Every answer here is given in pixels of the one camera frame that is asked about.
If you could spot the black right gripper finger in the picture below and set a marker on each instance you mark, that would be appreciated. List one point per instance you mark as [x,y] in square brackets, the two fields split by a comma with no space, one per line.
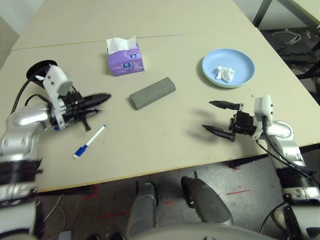
[218,132]
[225,105]

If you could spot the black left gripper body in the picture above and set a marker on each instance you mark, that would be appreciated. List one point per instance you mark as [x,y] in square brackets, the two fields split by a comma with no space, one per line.
[72,107]

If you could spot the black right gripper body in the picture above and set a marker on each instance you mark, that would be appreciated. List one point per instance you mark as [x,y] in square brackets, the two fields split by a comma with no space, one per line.
[242,123]

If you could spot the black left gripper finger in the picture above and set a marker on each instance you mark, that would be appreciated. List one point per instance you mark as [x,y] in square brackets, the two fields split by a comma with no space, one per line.
[97,99]
[85,123]

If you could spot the white marker blue cap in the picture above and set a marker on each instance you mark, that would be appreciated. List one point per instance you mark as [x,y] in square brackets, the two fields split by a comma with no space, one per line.
[92,140]
[56,128]

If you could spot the blue plate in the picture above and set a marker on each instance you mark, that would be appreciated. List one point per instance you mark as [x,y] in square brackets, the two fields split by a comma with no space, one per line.
[228,58]

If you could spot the grey glasses case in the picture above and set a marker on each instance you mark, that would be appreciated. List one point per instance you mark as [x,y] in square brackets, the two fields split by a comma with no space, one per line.
[152,93]

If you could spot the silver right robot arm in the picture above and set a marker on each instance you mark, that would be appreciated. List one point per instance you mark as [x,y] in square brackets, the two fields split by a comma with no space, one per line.
[292,165]

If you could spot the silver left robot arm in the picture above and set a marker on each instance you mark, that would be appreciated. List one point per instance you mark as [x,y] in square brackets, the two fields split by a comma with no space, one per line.
[17,140]

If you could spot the crumpled white tissue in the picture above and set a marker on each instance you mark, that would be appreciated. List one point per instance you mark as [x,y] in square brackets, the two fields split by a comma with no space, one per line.
[225,73]

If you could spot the small white object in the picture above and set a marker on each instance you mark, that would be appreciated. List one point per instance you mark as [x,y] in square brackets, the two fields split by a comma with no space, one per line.
[38,78]

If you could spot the purple tissue pack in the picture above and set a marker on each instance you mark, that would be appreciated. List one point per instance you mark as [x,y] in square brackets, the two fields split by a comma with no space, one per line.
[125,63]

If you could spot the black plastic cup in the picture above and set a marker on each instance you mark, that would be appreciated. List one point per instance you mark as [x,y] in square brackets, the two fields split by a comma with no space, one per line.
[37,68]

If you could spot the black table foot bar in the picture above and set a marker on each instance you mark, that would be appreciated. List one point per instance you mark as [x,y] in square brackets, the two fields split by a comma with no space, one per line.
[65,191]

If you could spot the grey right robot leg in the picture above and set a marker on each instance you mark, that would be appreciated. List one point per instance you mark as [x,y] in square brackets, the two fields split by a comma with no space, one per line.
[207,202]

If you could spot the grey robot leg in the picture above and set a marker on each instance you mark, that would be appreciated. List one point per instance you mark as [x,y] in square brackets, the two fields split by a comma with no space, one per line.
[207,202]
[142,210]

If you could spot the white plastic strip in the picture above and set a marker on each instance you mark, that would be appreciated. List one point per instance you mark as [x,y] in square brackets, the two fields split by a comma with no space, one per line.
[291,38]

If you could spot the grey robot torso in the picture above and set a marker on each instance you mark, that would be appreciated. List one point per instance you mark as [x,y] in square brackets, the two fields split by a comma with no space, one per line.
[207,232]

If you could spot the grey left robot leg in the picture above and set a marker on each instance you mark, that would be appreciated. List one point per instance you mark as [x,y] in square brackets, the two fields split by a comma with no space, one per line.
[142,210]

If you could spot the black framed side table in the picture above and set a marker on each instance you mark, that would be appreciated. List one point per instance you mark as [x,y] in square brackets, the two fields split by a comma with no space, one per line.
[287,12]

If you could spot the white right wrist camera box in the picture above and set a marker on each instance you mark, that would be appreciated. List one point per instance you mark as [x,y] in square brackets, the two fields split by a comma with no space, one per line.
[262,107]

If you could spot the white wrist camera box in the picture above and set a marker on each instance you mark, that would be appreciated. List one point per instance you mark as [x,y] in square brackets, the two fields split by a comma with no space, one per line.
[262,107]
[55,87]

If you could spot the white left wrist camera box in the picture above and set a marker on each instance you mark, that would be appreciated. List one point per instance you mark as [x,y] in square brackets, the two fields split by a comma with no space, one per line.
[55,87]

